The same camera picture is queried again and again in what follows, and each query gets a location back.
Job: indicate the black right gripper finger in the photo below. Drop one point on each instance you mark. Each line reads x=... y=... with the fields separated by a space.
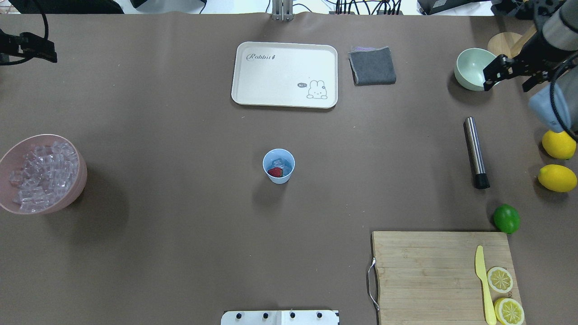
x=536 y=78
x=501 y=68

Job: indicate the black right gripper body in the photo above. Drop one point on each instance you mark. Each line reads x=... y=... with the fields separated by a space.
x=536 y=47

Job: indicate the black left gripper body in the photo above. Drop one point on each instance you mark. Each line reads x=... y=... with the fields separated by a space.
x=23 y=48

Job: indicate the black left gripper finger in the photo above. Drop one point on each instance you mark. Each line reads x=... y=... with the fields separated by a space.
x=34 y=46

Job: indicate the steel muddler black tip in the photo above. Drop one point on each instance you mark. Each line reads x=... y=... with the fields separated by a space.
x=478 y=170

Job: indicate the red strawberry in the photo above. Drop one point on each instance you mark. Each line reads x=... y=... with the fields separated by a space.
x=276 y=172

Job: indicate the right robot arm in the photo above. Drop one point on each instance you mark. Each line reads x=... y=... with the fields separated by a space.
x=556 y=104

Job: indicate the wooden cup tree stand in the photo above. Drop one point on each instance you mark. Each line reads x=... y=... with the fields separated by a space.
x=510 y=44

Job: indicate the clear ice cube pile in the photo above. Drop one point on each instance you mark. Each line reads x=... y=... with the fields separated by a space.
x=45 y=176

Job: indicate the light blue cup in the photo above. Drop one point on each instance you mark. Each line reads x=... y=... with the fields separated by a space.
x=273 y=155

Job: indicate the mint green bowl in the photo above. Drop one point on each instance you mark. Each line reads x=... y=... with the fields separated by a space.
x=469 y=66

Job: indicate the whole yellow lemon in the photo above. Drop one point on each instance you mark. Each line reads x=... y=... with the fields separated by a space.
x=557 y=178
x=558 y=145

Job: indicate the pink bowl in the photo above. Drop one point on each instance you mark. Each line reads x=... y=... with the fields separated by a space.
x=13 y=160

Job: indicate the grey folded cloth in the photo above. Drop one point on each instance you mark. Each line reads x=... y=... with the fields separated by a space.
x=372 y=67

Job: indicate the green lime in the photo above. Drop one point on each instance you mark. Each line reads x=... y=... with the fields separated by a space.
x=506 y=218

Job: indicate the cream rabbit tray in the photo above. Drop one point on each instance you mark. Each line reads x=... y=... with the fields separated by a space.
x=285 y=75

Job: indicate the lemon half upper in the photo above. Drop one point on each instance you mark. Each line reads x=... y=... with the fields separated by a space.
x=500 y=279

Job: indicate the lemon half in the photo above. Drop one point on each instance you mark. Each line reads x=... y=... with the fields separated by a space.
x=508 y=311
x=500 y=279

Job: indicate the wooden cutting board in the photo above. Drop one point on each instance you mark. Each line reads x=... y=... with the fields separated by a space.
x=428 y=277

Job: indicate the lemon half lower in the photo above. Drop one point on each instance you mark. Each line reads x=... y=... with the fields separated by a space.
x=508 y=311

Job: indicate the yellow plastic knife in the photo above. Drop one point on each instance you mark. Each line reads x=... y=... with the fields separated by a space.
x=480 y=271

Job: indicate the aluminium frame post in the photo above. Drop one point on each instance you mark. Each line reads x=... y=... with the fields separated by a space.
x=282 y=10

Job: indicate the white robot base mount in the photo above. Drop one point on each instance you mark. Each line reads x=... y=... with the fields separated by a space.
x=282 y=317

